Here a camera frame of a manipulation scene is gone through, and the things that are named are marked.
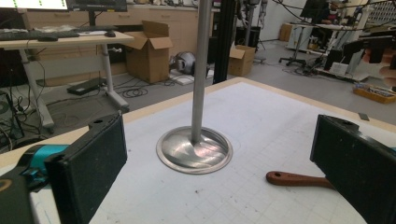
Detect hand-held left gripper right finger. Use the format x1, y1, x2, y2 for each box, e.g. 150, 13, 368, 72
310, 114, 396, 224

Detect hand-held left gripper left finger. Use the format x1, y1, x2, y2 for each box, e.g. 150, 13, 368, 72
45, 111, 128, 224

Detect brown wooden spoon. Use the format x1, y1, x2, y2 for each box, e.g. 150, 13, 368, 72
265, 171, 336, 190

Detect metal stand with round base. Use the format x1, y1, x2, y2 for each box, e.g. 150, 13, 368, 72
156, 0, 233, 175

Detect yellow tray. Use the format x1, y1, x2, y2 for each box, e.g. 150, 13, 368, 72
352, 83, 396, 105

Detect black flat box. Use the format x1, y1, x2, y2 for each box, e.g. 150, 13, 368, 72
66, 77, 107, 96

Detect black wheeled stand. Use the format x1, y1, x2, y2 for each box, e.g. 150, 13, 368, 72
278, 26, 308, 67

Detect white grid mat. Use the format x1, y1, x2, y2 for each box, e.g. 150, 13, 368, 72
0, 82, 396, 224

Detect large open cardboard box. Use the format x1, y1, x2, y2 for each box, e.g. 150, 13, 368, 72
124, 20, 174, 84

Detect wooden desk with white legs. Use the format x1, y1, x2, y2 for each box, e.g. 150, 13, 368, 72
0, 30, 134, 129

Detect small open cardboard box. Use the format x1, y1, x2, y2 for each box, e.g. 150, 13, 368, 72
228, 45, 256, 77

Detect grey helmet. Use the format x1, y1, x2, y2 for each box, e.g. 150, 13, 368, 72
170, 50, 210, 76

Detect black keyboard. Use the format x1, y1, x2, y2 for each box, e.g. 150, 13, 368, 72
0, 30, 80, 42

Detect black metal column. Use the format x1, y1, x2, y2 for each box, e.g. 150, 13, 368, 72
212, 0, 237, 85

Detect black monitor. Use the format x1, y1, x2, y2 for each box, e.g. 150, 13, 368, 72
66, 0, 128, 27

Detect bright lit monitor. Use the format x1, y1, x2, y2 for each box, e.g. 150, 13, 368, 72
0, 0, 69, 12

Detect coiled black cable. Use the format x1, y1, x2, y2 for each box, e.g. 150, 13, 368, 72
120, 87, 149, 99

